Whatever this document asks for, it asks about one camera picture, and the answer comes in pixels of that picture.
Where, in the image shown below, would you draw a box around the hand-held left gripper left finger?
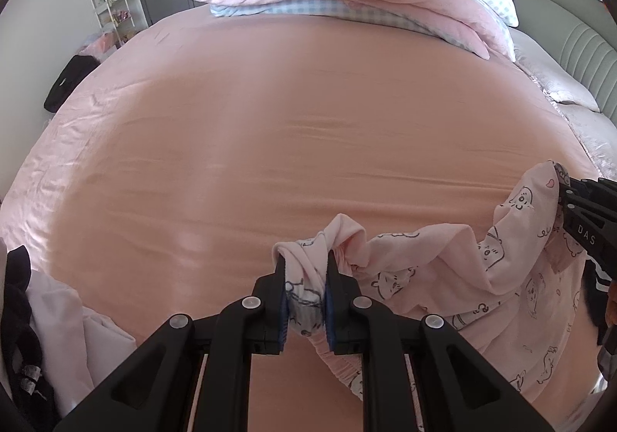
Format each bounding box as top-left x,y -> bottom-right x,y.
51,253 -> 290,432

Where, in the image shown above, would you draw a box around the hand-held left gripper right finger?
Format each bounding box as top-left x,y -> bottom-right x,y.
324,251 -> 570,432

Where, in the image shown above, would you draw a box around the pink cartoon print pajama pants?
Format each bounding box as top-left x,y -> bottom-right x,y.
272,161 -> 603,406

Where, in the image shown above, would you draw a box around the white wire rack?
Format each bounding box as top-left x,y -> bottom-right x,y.
87,0 -> 133,46

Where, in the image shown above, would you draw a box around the black cloth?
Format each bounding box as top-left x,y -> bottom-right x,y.
43,55 -> 97,114

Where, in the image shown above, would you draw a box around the pink bed sheet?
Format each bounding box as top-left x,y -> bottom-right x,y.
0,3 -> 603,432

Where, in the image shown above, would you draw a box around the navy striped pants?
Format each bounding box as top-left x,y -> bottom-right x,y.
581,255 -> 617,348

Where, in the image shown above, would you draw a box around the pale quilted bedspread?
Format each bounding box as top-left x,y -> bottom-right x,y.
540,95 -> 617,185

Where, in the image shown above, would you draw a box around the dark garment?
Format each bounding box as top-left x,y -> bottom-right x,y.
0,246 -> 56,432

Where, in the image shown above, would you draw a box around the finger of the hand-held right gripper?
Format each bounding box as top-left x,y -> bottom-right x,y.
558,178 -> 617,222

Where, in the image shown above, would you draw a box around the white garment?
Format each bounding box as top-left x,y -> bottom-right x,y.
24,268 -> 138,418

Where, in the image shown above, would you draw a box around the grey padded headboard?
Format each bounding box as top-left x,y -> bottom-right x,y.
508,0 -> 617,115

